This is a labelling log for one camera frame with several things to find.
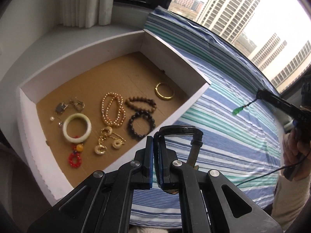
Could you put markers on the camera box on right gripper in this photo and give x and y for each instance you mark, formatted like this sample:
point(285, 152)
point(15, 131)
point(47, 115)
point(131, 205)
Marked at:
point(306, 95)

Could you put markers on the left white fleece sleeve forearm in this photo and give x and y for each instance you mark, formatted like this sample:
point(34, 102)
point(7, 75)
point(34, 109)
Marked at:
point(138, 229)

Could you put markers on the pale green jade bangle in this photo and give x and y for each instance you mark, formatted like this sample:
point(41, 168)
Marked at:
point(76, 128)

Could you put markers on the silver earrings cluster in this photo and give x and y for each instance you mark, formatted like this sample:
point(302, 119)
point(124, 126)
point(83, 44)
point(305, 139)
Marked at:
point(61, 107)

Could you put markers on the white curtain left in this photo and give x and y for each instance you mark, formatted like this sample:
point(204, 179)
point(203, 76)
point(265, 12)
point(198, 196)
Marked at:
point(86, 13)

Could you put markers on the right white fleece sleeve forearm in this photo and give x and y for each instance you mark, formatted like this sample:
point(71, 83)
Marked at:
point(289, 200)

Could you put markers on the gold woven bangle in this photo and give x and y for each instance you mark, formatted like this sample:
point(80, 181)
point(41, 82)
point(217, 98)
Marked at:
point(164, 91)

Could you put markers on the striped blue green bedsheet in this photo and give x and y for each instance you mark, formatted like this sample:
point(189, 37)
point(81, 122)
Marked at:
point(245, 148)

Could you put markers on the white cardboard box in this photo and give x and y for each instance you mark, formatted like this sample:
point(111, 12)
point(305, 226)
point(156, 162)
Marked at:
point(103, 75)

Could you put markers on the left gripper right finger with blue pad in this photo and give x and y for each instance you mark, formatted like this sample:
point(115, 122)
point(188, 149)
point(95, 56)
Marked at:
point(176, 176)

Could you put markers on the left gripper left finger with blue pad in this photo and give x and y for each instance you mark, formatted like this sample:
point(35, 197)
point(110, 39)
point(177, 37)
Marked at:
point(134, 175)

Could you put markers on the person's right hand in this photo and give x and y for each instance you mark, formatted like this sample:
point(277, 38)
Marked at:
point(292, 147)

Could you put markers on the green jade pendant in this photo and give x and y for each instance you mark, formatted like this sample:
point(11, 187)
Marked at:
point(237, 110)

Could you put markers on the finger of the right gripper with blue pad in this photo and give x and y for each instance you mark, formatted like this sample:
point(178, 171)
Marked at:
point(278, 102)

